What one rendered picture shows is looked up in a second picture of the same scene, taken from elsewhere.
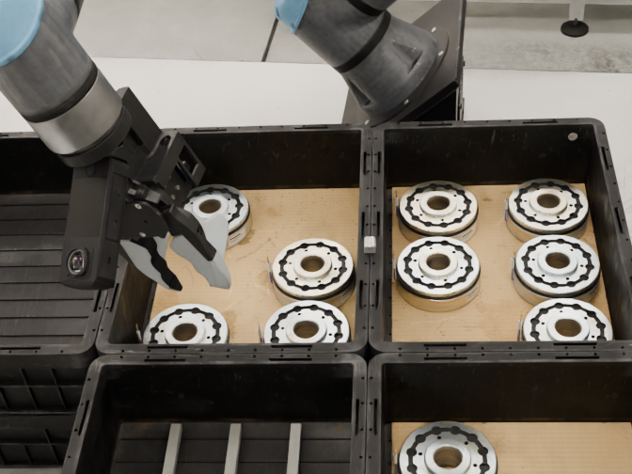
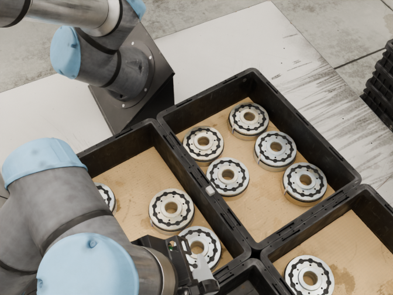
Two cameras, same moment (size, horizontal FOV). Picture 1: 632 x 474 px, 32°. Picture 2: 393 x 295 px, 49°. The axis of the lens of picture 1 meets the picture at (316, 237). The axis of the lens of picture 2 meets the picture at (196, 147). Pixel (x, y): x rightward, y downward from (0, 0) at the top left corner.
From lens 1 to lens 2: 67 cm
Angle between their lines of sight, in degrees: 29
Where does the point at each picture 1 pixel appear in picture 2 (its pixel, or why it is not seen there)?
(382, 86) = (130, 86)
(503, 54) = not seen: hidden behind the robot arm
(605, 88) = (198, 34)
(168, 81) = not seen: outside the picture
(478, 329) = (261, 197)
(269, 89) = (39, 99)
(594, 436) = (344, 225)
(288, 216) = (129, 181)
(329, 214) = (149, 170)
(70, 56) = (150, 269)
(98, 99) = (166, 274)
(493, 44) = not seen: hidden behind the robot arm
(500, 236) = (234, 142)
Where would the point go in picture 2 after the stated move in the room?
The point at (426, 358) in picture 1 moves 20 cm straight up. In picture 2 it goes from (282, 240) to (304, 195)
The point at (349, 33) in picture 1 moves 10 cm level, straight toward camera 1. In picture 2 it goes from (106, 67) to (127, 93)
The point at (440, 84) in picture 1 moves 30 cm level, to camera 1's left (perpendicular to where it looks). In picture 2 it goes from (163, 75) to (61, 136)
